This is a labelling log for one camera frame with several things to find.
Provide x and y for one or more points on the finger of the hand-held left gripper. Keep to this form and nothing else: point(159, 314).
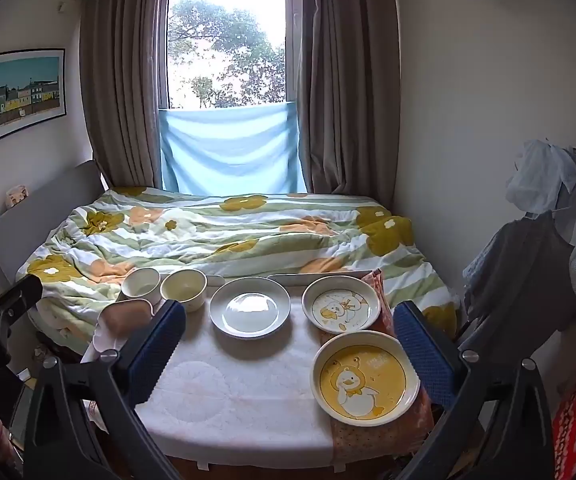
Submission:
point(10, 300)

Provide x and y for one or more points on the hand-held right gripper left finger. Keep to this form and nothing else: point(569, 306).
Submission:
point(156, 347)

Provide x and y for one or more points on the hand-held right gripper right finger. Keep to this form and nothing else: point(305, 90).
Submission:
point(424, 355)

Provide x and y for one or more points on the pink square bowl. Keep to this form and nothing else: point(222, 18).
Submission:
point(122, 320)

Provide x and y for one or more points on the small duck print plate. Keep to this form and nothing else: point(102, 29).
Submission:
point(340, 307)

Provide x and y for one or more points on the plain white plate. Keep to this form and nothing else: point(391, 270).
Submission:
point(250, 310)

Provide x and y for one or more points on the cream round bowl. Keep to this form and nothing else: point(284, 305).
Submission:
point(183, 287)
point(140, 285)

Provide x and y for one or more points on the orange patterned cloth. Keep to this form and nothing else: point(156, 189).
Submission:
point(383, 440)

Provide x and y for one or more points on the grey bed headboard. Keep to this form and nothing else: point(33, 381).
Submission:
point(42, 210)

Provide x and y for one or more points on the small pink toy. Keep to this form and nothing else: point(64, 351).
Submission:
point(17, 196)

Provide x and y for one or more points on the white floral tablecloth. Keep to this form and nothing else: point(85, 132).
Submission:
point(248, 385)

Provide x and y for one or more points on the grey hanging garment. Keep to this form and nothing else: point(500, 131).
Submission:
point(523, 280)

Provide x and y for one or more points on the floral striped blanket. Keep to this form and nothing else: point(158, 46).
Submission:
point(248, 240)

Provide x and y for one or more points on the light blue cloth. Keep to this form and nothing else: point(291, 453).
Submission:
point(227, 152)

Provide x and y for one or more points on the white hanging garment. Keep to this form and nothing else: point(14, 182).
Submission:
point(538, 180)

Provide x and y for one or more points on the brown curtain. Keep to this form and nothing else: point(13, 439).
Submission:
point(348, 85)
point(117, 85)

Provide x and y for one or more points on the window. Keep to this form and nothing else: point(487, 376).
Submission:
point(227, 35)

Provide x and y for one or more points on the framed wall poster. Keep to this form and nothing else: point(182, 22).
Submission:
point(21, 95)

